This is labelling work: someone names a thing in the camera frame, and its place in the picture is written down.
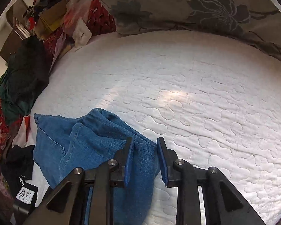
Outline wooden bedside cabinet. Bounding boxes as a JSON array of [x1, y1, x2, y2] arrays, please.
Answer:
[[0, 5, 31, 61]]

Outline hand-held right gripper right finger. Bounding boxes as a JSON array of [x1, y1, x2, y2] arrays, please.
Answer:
[[156, 136, 266, 225]]

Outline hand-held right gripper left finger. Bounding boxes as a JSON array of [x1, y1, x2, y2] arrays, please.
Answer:
[[23, 136, 134, 225]]

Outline cardboard box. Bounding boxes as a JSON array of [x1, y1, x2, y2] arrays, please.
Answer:
[[34, 0, 68, 38]]

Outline clear plastic bag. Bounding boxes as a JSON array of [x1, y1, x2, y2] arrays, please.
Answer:
[[62, 0, 99, 37]]

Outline white paper sheet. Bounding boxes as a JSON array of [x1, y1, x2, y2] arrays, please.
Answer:
[[50, 31, 68, 71]]

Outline grey floral pillow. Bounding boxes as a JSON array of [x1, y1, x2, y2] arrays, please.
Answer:
[[89, 0, 281, 66]]

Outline black garment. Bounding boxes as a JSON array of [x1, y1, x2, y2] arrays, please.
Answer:
[[7, 35, 49, 113]]

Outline white plastic bag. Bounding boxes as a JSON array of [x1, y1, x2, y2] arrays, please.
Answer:
[[72, 17, 93, 47]]

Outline white quilted mattress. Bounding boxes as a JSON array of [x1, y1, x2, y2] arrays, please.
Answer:
[[26, 29, 281, 225]]

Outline black printed clothing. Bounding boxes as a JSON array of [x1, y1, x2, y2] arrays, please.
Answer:
[[0, 145, 35, 188]]

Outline blue denim pants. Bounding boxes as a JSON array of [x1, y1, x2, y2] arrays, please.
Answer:
[[33, 108, 162, 225]]

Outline green garment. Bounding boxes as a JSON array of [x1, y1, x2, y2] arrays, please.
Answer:
[[0, 68, 38, 125]]

